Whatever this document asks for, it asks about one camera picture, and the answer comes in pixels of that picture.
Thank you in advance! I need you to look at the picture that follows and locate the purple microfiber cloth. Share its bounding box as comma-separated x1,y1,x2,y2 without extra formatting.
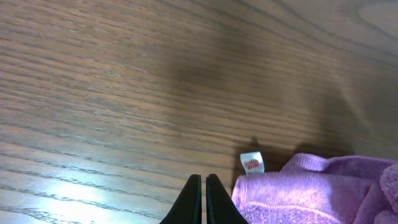
232,153,397,223

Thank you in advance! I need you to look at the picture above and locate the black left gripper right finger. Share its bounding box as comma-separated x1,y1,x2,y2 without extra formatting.
206,174,248,224

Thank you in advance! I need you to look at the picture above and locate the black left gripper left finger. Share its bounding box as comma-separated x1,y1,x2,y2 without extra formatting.
160,174,202,224

